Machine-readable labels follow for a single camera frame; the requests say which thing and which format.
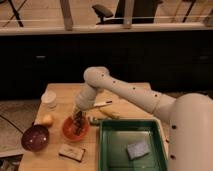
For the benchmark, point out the dark grape bunch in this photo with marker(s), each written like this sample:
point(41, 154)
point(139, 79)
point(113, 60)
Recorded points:
point(78, 122)

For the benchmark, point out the dark cabinet row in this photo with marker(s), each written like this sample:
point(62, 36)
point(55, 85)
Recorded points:
point(168, 60)

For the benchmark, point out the yellow banana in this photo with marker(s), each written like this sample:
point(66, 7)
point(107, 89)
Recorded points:
point(109, 114)

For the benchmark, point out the red orange bowl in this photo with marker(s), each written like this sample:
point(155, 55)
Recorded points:
point(68, 130)

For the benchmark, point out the small yellow apple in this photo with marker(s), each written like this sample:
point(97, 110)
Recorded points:
point(47, 120)

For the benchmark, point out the blue grey sponge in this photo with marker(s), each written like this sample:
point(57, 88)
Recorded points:
point(137, 149)

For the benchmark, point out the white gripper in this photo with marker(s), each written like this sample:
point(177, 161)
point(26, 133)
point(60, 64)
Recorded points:
point(86, 97)

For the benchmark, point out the green toy piece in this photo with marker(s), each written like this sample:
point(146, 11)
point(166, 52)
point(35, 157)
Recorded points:
point(94, 121)

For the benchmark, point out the dark maroon bowl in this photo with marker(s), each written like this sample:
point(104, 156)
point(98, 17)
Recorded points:
point(35, 138)

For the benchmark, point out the black office chair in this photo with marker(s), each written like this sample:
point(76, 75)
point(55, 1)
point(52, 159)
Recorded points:
point(103, 13)

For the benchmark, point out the white plastic cup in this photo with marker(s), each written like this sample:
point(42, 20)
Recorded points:
point(49, 99)

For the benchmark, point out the brown rectangular block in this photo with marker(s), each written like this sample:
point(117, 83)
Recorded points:
point(72, 152)

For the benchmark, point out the green plastic tray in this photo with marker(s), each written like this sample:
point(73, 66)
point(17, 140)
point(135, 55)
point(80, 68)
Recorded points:
point(114, 137)

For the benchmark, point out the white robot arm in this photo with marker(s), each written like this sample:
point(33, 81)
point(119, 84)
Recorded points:
point(190, 117)

